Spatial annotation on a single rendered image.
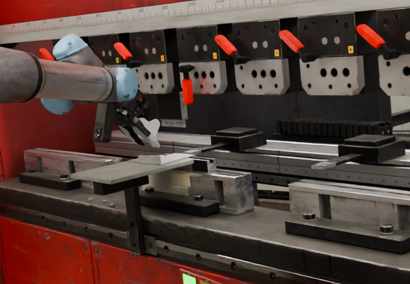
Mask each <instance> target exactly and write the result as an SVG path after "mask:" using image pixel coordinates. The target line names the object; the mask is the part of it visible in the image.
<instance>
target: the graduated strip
mask: <svg viewBox="0 0 410 284"><path fill-rule="evenodd" d="M308 1H319V0H196V1H186V2H177V3H172V4H163V5H154V6H148V7H139V8H134V9H125V10H116V11H111V12H101V13H93V14H87V15H78V16H69V17H63V18H55V19H49V20H40V21H31V22H25V23H16V24H7V25H2V26H0V35H7V34H17V33H24V32H35V31H45V30H51V29H63V28H69V27H79V26H90V25H97V24H107V23H118V22H124V21H135V20H146V19H152V18H163V17H169V16H180V15H191V14H197V13H208V12H219V11H225V10H235V9H247V8H253V7H263V6H270V5H281V4H291V3H298V2H308Z"/></svg>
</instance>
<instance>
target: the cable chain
mask: <svg viewBox="0 0 410 284"><path fill-rule="evenodd" d="M276 132H277V133H283V134H301V135H304V134H305V135H313V136H316V135H318V136H331V137H334V136H336V137H356V136H360V135H363V134H369V135H380V136H391V135H392V124H391V122H386V123H384V122H376V121H374V122H370V121H366V122H364V121H362V120H361V121H357V120H354V121H351V120H347V121H345V120H339V121H338V120H326V119H323V120H320V119H316V120H314V119H310V120H309V119H308V118H306V119H302V118H299V119H297V118H288V119H287V120H285V121H281V122H280V121H276Z"/></svg>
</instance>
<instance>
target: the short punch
mask: <svg viewBox="0 0 410 284"><path fill-rule="evenodd" d="M156 100H157V111H158V118H159V119H161V122H162V126H172V127H183V128H186V124H185V120H187V119H188V116H187V105H186V104H184V97H183V92H176V93H165V94H161V93H156Z"/></svg>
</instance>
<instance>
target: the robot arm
mask: <svg viewBox="0 0 410 284"><path fill-rule="evenodd" d="M53 55H54V56H55V57H56V60H58V61H53V60H44V59H38V58H37V57H36V56H34V55H33V54H32V53H29V52H26V51H18V50H15V49H9V48H3V47H0V104H7V103H26V102H29V101H31V100H33V99H34V98H41V103H42V105H44V107H45V108H46V109H47V110H48V111H50V112H52V113H53V114H57V115H64V114H67V113H68V112H69V111H70V110H71V109H72V108H73V105H74V104H85V103H98V106H97V111H96V119H95V127H94V132H93V141H95V142H99V143H109V142H110V139H111V134H112V126H113V124H114V125H115V126H116V127H117V128H118V129H119V130H120V131H121V132H122V133H123V134H124V135H126V136H127V137H128V138H129V139H130V140H131V141H133V142H134V143H136V144H137V145H140V146H145V144H144V143H143V142H142V140H141V139H140V138H139V137H138V134H139V135H141V136H142V137H143V138H144V139H145V140H146V141H147V142H148V143H149V144H150V146H152V147H157V148H159V147H160V145H159V143H158V141H157V139H156V134H157V132H158V129H159V127H160V122H159V121H158V119H154V120H152V121H150V122H149V121H147V120H146V119H144V118H138V117H139V115H141V114H142V113H143V111H144V110H145V109H146V108H147V107H148V106H149V104H150V103H151V102H150V101H149V100H148V99H147V98H146V96H144V94H142V92H141V91H140V90H139V89H138V82H137V77H136V75H135V73H134V71H133V70H132V69H130V68H121V67H118V68H107V67H106V66H105V65H104V64H103V63H102V62H101V60H100V59H99V58H98V57H97V55H96V54H95V53H94V52H93V51H92V50H91V49H90V48H89V47H88V44H86V43H85V42H84V41H83V40H82V39H81V38H80V37H79V36H78V35H76V34H70V35H67V36H65V37H64V38H62V39H61V40H60V41H59V42H58V43H57V44H56V45H55V47H54V49H53ZM140 95H142V96H143V97H144V99H145V100H146V103H145V104H144V102H145V101H144V100H139V96H140ZM143 104H144V105H143Z"/></svg>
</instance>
